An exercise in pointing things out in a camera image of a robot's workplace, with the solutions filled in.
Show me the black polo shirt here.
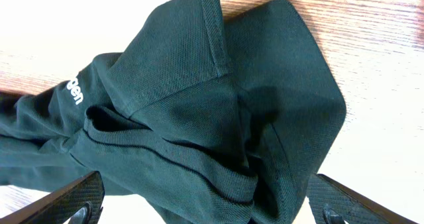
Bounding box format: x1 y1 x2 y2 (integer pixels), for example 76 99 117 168
1 0 346 223

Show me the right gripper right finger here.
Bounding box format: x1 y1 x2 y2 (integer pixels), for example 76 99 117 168
307 174 415 224

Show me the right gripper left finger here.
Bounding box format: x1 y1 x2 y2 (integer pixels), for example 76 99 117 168
1 171 105 224

